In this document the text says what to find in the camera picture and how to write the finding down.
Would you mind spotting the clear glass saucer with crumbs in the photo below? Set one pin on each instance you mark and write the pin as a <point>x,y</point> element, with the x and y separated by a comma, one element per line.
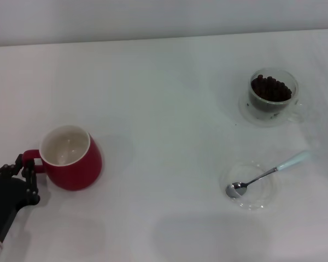
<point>247,116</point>

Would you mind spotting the red ceramic mug white inside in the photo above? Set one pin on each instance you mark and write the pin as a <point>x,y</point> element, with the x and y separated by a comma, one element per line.
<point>79,172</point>

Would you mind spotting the pile of coffee beans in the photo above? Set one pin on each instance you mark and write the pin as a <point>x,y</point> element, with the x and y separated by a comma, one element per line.
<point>270,87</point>

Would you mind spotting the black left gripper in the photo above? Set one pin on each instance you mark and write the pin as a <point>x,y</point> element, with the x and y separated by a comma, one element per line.
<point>4,202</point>

